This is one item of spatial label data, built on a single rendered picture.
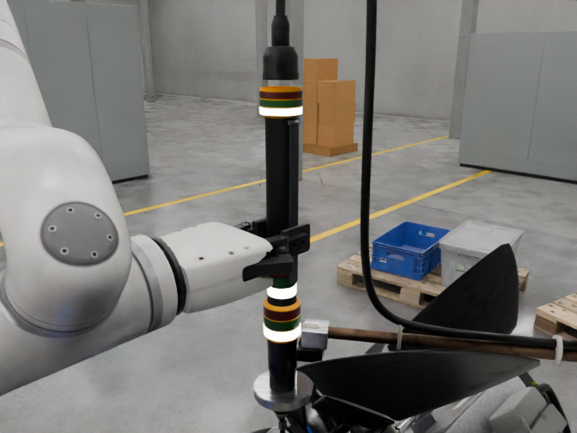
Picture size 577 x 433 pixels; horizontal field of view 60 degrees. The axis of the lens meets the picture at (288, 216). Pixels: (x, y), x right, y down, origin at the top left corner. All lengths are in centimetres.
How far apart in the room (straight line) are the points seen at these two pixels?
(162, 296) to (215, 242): 8
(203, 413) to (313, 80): 698
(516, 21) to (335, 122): 605
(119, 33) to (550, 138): 585
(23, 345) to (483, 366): 37
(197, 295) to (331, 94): 827
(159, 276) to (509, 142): 765
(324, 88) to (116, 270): 847
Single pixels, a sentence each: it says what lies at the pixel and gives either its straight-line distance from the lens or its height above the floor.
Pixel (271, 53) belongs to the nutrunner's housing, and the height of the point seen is 168.
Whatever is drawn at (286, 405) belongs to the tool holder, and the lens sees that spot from 63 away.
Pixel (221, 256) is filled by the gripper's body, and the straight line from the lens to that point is 45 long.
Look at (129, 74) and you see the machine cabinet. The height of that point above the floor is 141.
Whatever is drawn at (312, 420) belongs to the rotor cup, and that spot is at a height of 122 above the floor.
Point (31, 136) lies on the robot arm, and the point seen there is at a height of 163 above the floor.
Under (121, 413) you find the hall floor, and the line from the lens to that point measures 278.
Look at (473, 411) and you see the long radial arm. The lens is 91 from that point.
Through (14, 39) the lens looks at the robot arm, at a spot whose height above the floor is 169.
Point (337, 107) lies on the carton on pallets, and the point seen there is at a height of 81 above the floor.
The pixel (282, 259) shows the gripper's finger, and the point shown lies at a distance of 48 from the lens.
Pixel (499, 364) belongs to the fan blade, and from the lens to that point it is 51.
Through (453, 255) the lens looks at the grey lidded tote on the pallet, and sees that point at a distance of 355.
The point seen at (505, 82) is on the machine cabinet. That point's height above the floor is 129.
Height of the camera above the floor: 168
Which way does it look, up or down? 18 degrees down
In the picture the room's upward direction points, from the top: straight up
